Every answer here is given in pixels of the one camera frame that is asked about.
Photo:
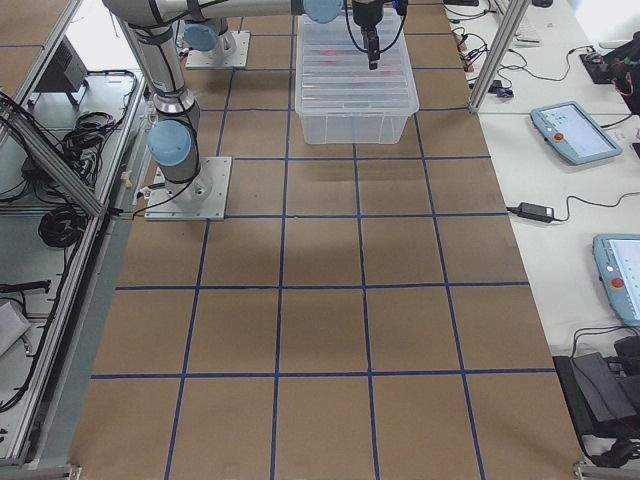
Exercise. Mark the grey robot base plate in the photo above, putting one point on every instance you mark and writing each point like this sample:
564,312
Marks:
205,198

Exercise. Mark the brown paper table mat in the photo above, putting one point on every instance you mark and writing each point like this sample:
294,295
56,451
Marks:
361,313

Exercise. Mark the upper blue teach pendant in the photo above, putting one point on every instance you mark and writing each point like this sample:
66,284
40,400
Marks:
573,133

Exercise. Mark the aluminium frame post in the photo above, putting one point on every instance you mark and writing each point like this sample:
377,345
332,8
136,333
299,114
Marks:
512,18

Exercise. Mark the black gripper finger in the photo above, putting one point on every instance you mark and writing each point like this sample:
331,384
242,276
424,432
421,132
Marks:
371,49
376,48

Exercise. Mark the lower blue teach pendant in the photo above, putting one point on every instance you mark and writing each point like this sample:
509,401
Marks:
617,260

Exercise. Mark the blue teach pendant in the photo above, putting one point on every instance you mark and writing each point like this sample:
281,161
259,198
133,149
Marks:
617,260
573,133

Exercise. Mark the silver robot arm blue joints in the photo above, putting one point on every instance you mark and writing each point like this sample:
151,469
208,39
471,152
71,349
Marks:
173,142

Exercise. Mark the clear plastic storage box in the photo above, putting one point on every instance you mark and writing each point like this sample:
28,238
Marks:
338,98

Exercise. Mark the aluminium left frame rail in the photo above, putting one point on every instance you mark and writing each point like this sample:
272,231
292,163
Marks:
73,162

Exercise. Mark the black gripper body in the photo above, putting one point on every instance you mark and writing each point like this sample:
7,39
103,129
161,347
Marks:
364,13

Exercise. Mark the grey control box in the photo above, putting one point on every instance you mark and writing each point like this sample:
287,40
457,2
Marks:
65,73

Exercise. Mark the black power adapter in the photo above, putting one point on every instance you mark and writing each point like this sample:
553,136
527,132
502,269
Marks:
536,212

